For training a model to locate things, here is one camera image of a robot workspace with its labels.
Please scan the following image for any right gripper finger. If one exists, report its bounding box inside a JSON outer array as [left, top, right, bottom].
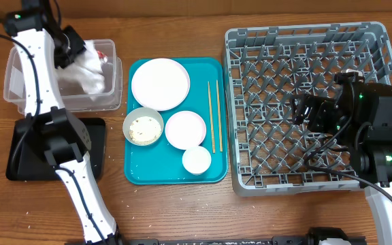
[[292, 108, 310, 125], [290, 94, 325, 111]]

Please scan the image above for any white napkin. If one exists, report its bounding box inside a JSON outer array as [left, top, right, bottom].
[[55, 40, 108, 95]]

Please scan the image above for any grey bowl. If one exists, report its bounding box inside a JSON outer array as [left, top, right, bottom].
[[122, 107, 164, 146]]

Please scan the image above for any small white cup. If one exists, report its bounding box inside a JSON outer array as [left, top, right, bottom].
[[182, 146, 212, 176]]

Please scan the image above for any small pink bowl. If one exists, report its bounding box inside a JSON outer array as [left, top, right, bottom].
[[165, 111, 207, 150]]

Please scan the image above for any pile of rice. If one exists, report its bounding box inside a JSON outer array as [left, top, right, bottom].
[[129, 116, 162, 145]]

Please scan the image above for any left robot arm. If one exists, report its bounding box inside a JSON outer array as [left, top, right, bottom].
[[3, 1, 124, 244]]

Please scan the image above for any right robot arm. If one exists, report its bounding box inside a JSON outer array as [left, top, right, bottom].
[[290, 82, 392, 244]]

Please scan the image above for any grey dishwasher rack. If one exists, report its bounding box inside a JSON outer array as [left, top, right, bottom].
[[223, 22, 392, 196]]

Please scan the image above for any clear plastic waste bin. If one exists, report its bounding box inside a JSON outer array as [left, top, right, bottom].
[[3, 39, 123, 114]]

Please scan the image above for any right wooden chopstick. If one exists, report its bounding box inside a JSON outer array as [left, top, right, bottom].
[[216, 80, 223, 152]]

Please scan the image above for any wooden chopstick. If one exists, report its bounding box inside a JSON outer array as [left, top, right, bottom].
[[207, 81, 216, 154], [216, 80, 223, 152]]

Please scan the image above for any left wooden chopstick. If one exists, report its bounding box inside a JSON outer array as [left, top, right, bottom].
[[207, 81, 216, 154]]

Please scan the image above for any large white plate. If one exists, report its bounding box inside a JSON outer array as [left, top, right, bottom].
[[131, 58, 191, 111]]

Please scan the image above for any black plastic tray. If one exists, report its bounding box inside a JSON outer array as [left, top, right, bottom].
[[5, 118, 106, 181]]

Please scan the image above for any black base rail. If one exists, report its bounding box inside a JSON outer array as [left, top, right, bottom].
[[65, 227, 367, 245]]

